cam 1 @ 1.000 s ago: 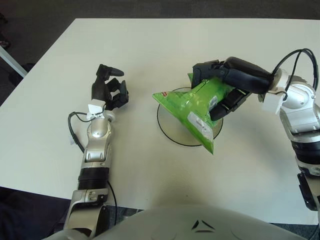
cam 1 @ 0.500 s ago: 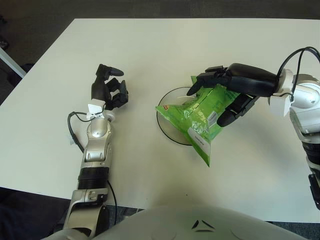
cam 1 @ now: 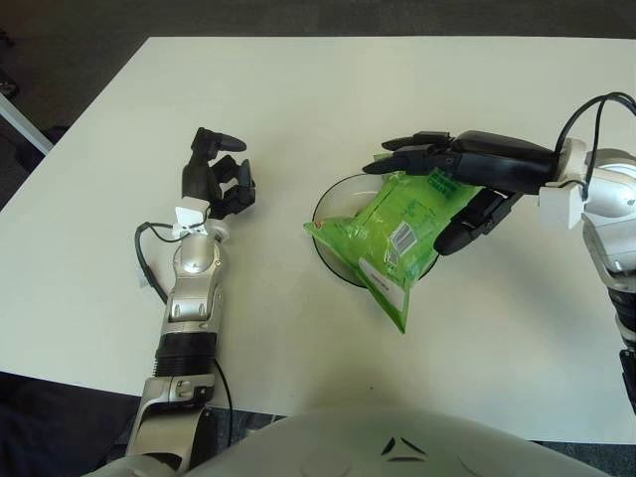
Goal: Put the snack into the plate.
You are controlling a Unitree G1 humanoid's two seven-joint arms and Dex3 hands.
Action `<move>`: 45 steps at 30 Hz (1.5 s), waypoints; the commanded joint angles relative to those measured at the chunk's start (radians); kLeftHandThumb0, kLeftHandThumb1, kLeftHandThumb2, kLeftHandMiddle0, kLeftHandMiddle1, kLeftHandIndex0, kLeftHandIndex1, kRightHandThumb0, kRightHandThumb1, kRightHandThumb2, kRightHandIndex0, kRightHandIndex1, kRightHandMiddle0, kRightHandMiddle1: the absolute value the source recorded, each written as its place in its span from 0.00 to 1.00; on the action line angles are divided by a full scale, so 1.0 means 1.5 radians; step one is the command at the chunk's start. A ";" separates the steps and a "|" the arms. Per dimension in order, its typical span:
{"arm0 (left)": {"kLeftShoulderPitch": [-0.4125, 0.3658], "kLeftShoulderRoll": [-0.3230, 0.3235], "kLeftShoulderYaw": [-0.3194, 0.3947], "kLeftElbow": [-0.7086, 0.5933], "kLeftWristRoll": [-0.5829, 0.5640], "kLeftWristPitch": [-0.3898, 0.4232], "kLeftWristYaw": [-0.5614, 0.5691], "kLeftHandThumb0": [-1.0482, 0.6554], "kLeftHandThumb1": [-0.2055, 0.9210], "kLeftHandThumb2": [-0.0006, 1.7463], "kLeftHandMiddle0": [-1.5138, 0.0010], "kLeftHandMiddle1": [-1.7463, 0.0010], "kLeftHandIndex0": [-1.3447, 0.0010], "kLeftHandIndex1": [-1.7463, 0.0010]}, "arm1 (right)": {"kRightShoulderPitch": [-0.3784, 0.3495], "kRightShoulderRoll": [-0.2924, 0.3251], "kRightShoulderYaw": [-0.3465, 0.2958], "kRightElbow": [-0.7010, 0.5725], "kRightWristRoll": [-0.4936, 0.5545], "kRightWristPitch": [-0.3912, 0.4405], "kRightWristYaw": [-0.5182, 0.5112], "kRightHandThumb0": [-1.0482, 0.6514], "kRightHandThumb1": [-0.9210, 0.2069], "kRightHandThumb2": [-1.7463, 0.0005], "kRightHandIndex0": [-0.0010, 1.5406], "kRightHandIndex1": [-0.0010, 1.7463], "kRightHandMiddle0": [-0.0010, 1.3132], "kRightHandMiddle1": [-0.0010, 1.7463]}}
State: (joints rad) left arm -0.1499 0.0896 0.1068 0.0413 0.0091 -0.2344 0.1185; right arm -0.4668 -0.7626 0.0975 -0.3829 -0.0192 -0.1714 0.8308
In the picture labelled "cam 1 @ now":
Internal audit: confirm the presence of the green snack bag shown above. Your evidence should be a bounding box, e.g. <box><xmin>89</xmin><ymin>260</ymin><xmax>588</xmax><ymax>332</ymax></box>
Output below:
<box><xmin>302</xmin><ymin>151</ymin><xmax>491</xmax><ymax>335</ymax></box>

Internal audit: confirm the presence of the white plate with black rim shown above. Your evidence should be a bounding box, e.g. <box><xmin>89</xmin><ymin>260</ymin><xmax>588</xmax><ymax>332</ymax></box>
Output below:
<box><xmin>311</xmin><ymin>171</ymin><xmax>441</xmax><ymax>288</ymax></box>

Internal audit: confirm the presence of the white wrist tag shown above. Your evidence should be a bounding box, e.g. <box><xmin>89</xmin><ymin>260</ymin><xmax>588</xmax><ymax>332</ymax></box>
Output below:
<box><xmin>538</xmin><ymin>182</ymin><xmax>588</xmax><ymax>230</ymax></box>
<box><xmin>173</xmin><ymin>197</ymin><xmax>210</xmax><ymax>239</ymax></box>

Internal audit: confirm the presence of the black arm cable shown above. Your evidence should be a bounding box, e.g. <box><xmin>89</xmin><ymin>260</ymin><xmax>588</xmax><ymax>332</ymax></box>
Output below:
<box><xmin>558</xmin><ymin>91</ymin><xmax>636</xmax><ymax>195</ymax></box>
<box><xmin>134</xmin><ymin>221</ymin><xmax>235</xmax><ymax>446</ymax></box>

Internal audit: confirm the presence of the white left wrist tag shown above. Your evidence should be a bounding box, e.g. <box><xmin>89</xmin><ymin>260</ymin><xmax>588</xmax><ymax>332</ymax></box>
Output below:
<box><xmin>173</xmin><ymin>197</ymin><xmax>210</xmax><ymax>239</ymax></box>

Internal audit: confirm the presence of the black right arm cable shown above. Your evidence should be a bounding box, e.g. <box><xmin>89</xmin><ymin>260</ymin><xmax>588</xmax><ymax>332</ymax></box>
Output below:
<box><xmin>558</xmin><ymin>91</ymin><xmax>636</xmax><ymax>195</ymax></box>

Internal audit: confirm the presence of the white furniture edge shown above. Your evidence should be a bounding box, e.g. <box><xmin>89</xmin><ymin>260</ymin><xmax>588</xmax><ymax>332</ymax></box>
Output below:
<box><xmin>0</xmin><ymin>91</ymin><xmax>55</xmax><ymax>155</ymax></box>

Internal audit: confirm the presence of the white right wrist tag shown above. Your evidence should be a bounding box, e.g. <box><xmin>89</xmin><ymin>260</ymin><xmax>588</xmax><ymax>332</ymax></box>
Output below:
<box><xmin>538</xmin><ymin>182</ymin><xmax>588</xmax><ymax>230</ymax></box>

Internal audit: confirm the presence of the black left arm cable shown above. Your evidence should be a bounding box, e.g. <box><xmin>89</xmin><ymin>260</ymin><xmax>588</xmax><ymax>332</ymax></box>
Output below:
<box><xmin>134</xmin><ymin>221</ymin><xmax>235</xmax><ymax>446</ymax></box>

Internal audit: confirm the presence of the grey robot torso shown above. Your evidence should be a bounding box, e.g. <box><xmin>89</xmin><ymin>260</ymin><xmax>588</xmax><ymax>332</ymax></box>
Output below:
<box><xmin>91</xmin><ymin>409</ymin><xmax>636</xmax><ymax>477</ymax></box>

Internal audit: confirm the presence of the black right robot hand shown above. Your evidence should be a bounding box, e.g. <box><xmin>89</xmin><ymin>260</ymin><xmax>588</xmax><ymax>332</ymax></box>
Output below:
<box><xmin>362</xmin><ymin>129</ymin><xmax>560</xmax><ymax>257</ymax></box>

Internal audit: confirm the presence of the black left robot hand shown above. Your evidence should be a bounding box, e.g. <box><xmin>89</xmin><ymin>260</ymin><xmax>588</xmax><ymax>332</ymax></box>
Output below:
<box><xmin>179</xmin><ymin>126</ymin><xmax>257</xmax><ymax>220</ymax></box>

